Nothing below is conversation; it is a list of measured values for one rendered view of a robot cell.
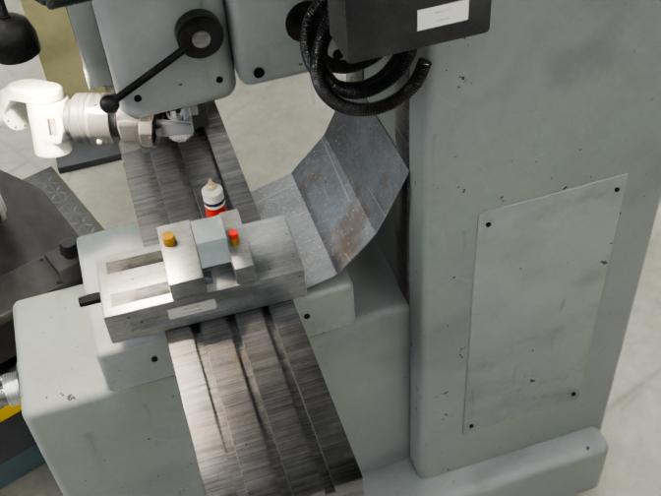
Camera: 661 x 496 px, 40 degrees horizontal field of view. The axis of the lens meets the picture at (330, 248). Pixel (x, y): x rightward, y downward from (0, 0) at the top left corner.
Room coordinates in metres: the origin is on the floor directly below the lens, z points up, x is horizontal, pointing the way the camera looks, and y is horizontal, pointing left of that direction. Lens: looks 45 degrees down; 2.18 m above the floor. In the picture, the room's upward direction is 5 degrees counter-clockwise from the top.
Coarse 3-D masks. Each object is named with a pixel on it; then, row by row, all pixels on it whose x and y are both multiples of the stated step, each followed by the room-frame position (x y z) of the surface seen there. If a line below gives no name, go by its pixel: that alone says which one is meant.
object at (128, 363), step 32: (128, 224) 1.42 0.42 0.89; (96, 256) 1.33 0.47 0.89; (96, 288) 1.24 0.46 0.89; (320, 288) 1.19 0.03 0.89; (352, 288) 1.20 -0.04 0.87; (96, 320) 1.16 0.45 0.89; (320, 320) 1.18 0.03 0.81; (352, 320) 1.20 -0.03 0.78; (96, 352) 1.09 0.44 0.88; (128, 352) 1.09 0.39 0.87; (160, 352) 1.10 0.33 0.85; (128, 384) 1.08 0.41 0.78
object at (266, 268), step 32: (224, 224) 1.19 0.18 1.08; (256, 224) 1.23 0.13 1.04; (128, 256) 1.17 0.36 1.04; (160, 256) 1.17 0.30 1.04; (256, 256) 1.15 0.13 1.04; (288, 256) 1.14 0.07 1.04; (128, 288) 1.09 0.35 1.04; (160, 288) 1.09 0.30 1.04; (224, 288) 1.07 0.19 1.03; (256, 288) 1.09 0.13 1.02; (288, 288) 1.10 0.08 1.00; (128, 320) 1.04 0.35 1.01; (160, 320) 1.05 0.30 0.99; (192, 320) 1.06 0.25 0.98
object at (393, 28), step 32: (352, 0) 0.99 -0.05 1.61; (384, 0) 1.00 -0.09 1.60; (416, 0) 1.01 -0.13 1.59; (448, 0) 1.02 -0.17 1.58; (480, 0) 1.04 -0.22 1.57; (352, 32) 0.99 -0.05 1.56; (384, 32) 1.00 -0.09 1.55; (416, 32) 1.01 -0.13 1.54; (448, 32) 1.02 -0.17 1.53; (480, 32) 1.04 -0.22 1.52
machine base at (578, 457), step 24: (576, 432) 1.27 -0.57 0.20; (600, 432) 1.27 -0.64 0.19; (504, 456) 1.22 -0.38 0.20; (528, 456) 1.21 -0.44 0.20; (552, 456) 1.21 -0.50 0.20; (576, 456) 1.20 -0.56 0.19; (600, 456) 1.21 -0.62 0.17; (384, 480) 1.18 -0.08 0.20; (408, 480) 1.17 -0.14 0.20; (432, 480) 1.17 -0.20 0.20; (456, 480) 1.16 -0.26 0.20; (480, 480) 1.16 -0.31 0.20; (504, 480) 1.15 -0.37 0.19; (528, 480) 1.16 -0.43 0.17; (552, 480) 1.18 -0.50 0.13; (576, 480) 1.20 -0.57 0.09
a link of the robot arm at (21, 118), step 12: (12, 84) 1.37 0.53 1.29; (24, 84) 1.37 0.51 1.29; (36, 84) 1.36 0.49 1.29; (48, 84) 1.36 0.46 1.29; (0, 96) 1.37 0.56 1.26; (12, 96) 1.34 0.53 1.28; (24, 96) 1.33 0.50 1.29; (36, 96) 1.31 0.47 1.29; (48, 96) 1.32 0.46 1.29; (60, 96) 1.33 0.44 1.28; (0, 108) 1.35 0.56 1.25; (12, 108) 1.37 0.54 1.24; (24, 108) 1.38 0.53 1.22; (0, 120) 1.35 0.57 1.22; (12, 120) 1.36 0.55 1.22; (24, 120) 1.37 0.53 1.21
